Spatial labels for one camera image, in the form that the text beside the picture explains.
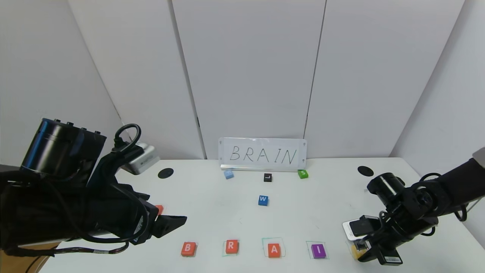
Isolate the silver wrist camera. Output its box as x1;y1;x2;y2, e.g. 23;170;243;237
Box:
342;215;381;241
122;142;160;175

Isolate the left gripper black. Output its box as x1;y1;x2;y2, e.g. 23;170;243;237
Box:
119;198;187;245

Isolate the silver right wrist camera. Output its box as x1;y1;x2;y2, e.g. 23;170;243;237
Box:
342;215;381;241

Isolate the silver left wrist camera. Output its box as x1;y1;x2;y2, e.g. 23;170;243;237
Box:
122;142;160;175

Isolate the white BRAIN sign board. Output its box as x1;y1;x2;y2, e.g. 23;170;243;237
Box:
219;138;307;172

